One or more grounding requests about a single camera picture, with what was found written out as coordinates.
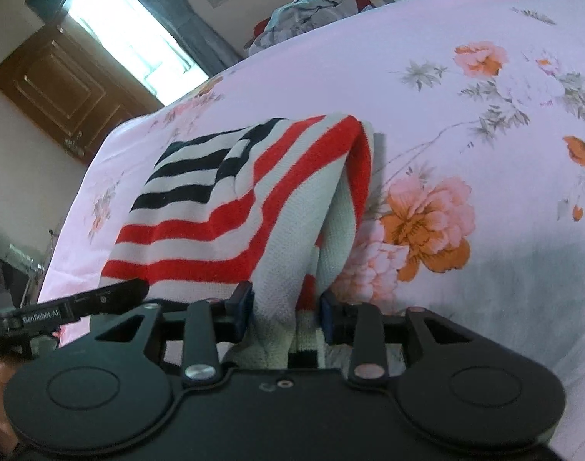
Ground dark furniture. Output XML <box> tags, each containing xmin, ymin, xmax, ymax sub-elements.
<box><xmin>0</xmin><ymin>230</ymin><xmax>56</xmax><ymax>309</ymax></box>

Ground bright window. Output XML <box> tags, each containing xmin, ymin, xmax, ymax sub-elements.
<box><xmin>64</xmin><ymin>0</ymin><xmax>211</xmax><ymax>106</ymax></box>

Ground grey curtain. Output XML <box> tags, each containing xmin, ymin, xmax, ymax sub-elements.
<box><xmin>26</xmin><ymin>0</ymin><xmax>246</xmax><ymax>78</ymax></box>

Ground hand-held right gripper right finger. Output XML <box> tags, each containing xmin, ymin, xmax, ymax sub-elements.
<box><xmin>319</xmin><ymin>290</ymin><xmax>472</xmax><ymax>388</ymax></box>

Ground crumpled grey cloth pile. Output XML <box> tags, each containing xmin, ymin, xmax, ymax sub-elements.
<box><xmin>244</xmin><ymin>0</ymin><xmax>361</xmax><ymax>56</ymax></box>

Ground red black white striped sweater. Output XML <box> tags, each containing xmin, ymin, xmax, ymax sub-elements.
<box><xmin>100</xmin><ymin>112</ymin><xmax>378</xmax><ymax>370</ymax></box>

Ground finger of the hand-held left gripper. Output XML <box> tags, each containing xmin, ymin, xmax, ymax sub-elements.
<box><xmin>69</xmin><ymin>279</ymin><xmax>152</xmax><ymax>320</ymax></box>

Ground pink floral bedsheet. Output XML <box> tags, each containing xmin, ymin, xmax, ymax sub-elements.
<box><xmin>35</xmin><ymin>0</ymin><xmax>585</xmax><ymax>461</ymax></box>

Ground brown wooden door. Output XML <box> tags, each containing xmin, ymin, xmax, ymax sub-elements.
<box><xmin>0</xmin><ymin>24</ymin><xmax>165</xmax><ymax>165</ymax></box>

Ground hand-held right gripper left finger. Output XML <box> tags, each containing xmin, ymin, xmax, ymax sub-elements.
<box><xmin>93</xmin><ymin>281</ymin><xmax>254</xmax><ymax>386</ymax></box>

